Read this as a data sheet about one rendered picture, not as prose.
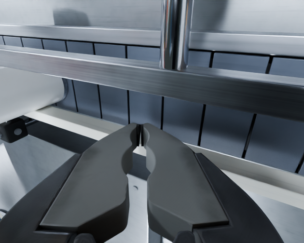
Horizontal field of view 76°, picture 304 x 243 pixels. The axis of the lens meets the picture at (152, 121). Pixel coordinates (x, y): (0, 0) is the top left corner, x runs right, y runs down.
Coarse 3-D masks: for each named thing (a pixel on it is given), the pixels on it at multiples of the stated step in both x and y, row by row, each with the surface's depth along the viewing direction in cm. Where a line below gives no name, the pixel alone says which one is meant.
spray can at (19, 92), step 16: (0, 80) 17; (16, 80) 18; (32, 80) 20; (48, 80) 21; (64, 80) 23; (0, 96) 17; (16, 96) 18; (32, 96) 20; (48, 96) 21; (64, 96) 24; (0, 112) 17; (16, 112) 19
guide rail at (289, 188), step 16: (32, 112) 23; (48, 112) 22; (64, 112) 22; (64, 128) 21; (80, 128) 20; (96, 128) 19; (112, 128) 19; (224, 160) 15; (240, 160) 15; (240, 176) 13; (256, 176) 13; (272, 176) 13; (288, 176) 13; (256, 192) 13; (272, 192) 13; (288, 192) 12
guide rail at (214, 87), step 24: (0, 48) 13; (24, 48) 13; (48, 72) 11; (72, 72) 10; (96, 72) 10; (120, 72) 9; (144, 72) 8; (168, 72) 8; (192, 72) 7; (216, 72) 7; (240, 72) 8; (168, 96) 8; (192, 96) 8; (216, 96) 7; (240, 96) 7; (264, 96) 7; (288, 96) 6
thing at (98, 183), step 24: (96, 144) 10; (120, 144) 10; (96, 168) 9; (120, 168) 9; (72, 192) 8; (96, 192) 8; (120, 192) 8; (48, 216) 7; (72, 216) 7; (96, 216) 7; (120, 216) 7; (96, 240) 7
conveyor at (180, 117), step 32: (192, 64) 15; (224, 64) 14; (256, 64) 13; (288, 64) 13; (96, 96) 22; (128, 96) 20; (160, 96) 18; (160, 128) 19; (192, 128) 18; (224, 128) 16; (256, 128) 15; (288, 128) 14; (256, 160) 16; (288, 160) 15
